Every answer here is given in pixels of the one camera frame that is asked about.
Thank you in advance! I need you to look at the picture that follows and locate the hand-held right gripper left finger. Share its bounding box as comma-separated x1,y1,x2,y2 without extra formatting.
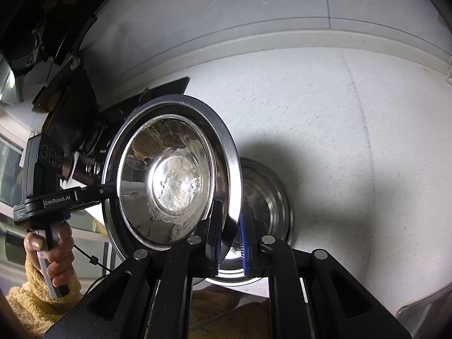
44,201,224,339

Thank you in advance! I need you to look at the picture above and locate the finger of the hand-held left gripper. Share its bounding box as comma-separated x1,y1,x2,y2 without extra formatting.
81,181,119,211

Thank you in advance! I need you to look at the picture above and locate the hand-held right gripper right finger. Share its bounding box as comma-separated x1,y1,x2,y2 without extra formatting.
238,211,413,339

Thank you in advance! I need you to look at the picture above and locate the stainless steel bowl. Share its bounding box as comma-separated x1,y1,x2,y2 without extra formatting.
204,158,294,285
101,94,243,253

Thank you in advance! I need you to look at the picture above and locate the person's left hand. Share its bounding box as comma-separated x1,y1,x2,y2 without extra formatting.
23,223,76,289

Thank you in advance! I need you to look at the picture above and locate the dark range hood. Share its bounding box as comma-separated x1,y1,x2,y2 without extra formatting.
0,0,97,78

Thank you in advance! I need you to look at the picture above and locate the steel sink edge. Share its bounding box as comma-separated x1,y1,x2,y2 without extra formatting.
396,288,451,330

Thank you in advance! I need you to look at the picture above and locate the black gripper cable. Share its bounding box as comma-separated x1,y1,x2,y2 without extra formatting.
71,243,119,295

